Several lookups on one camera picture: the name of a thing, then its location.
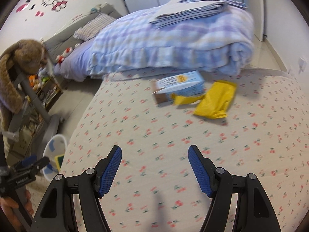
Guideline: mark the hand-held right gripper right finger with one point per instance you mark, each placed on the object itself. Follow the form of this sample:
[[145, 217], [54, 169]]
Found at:
[[201, 171]]

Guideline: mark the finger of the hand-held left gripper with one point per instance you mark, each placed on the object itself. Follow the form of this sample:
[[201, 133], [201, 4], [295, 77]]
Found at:
[[38, 165], [26, 161]]

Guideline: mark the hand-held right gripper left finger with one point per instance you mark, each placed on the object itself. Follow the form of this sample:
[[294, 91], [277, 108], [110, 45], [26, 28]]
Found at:
[[108, 171]]

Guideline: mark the white spotted waste bin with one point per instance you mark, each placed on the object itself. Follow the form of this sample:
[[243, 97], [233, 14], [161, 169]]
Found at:
[[52, 145]]

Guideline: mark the yellow plastic bag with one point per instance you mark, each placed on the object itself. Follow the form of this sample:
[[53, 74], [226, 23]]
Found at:
[[217, 99]]

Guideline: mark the blue carton box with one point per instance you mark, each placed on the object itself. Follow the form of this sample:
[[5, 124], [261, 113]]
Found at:
[[181, 84]]

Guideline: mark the person's left hand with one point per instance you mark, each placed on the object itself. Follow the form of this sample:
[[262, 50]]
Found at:
[[6, 205]]

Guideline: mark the grey swivel chair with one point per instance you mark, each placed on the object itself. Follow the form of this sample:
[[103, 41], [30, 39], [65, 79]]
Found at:
[[36, 106]]

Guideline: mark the wooden toy shelf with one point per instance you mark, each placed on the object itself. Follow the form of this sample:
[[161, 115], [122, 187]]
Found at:
[[50, 89]]

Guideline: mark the brown plush rabbit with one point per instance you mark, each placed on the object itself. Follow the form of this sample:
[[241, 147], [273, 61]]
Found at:
[[21, 60]]

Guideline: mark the purple bed sheet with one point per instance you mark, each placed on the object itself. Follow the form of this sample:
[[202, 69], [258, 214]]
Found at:
[[77, 62]]

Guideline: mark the red plush toy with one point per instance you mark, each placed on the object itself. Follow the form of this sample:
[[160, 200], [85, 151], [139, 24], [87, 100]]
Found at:
[[63, 55]]

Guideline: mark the grey headboard cushion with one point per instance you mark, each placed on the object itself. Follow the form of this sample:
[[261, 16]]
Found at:
[[60, 41]]

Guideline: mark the blue checked ruffled blanket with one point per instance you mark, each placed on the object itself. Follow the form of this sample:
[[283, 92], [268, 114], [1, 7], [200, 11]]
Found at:
[[169, 46]]

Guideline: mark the checked pillow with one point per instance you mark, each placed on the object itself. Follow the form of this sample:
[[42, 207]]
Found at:
[[94, 27]]

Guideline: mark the folded striped sheet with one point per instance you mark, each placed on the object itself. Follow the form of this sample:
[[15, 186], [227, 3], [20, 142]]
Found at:
[[193, 9]]

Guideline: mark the small grey plush toy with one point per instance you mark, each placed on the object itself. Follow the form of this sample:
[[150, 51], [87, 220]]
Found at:
[[96, 8]]

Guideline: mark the white door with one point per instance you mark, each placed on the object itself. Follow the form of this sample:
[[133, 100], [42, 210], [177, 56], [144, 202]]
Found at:
[[256, 9]]

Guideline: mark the white wall socket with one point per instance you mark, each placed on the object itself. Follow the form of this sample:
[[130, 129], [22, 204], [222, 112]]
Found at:
[[303, 65]]

